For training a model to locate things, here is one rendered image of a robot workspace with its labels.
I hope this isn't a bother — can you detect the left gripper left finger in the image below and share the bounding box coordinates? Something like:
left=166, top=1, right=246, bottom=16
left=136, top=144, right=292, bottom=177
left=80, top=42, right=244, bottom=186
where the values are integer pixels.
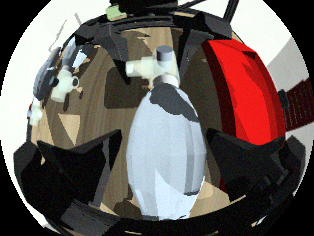
left=37, top=129, right=122, bottom=207

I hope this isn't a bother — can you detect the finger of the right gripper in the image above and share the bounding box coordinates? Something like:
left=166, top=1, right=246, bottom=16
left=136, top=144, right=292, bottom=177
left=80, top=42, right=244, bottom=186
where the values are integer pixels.
left=90, top=34, right=131, bottom=85
left=177, top=30, right=214, bottom=82

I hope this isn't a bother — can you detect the red tray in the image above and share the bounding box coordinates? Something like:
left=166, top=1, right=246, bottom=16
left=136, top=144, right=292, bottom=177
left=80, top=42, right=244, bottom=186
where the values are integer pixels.
left=201, top=38, right=286, bottom=145

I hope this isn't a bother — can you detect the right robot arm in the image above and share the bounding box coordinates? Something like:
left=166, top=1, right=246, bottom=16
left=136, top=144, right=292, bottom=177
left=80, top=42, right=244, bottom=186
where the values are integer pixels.
left=109, top=0, right=178, bottom=13

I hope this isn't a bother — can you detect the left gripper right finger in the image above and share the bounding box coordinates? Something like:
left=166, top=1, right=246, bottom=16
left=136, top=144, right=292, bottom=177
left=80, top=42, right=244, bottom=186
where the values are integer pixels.
left=206, top=128, right=285, bottom=202

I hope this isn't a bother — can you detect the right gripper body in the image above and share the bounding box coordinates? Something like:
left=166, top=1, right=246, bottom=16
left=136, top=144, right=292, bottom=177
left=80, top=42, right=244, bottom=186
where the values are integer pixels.
left=75, top=2, right=232, bottom=46

